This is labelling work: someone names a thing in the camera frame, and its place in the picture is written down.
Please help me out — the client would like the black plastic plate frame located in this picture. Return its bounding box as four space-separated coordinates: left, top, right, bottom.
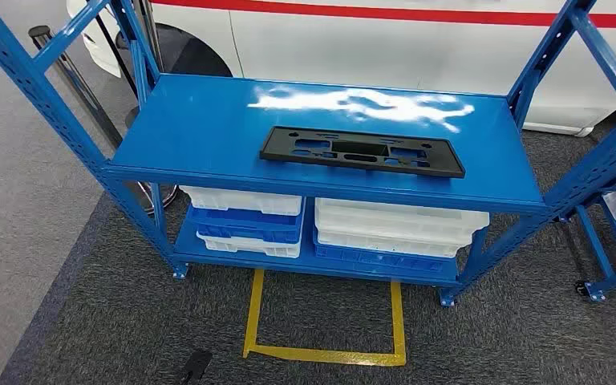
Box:
258 125 467 180

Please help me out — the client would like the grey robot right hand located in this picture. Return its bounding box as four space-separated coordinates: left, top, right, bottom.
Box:
180 349 214 385

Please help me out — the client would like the wide white plastic bin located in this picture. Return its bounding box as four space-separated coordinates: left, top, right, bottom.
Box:
314 197 491 235
315 227 474 260

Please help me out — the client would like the thin black pole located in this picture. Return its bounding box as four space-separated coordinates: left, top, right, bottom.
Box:
94 14 142 130

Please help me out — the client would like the chrome stanchion post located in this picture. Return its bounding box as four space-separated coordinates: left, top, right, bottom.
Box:
27 25 179 215

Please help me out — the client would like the wide blue plastic bin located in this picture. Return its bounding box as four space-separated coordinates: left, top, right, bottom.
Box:
312 233 460 276

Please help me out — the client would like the blue metal shelving rack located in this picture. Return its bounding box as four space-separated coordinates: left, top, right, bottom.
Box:
0 0 616 310
556 161 616 304

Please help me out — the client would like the white car with red stripe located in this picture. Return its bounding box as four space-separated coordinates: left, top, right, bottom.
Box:
66 0 616 138

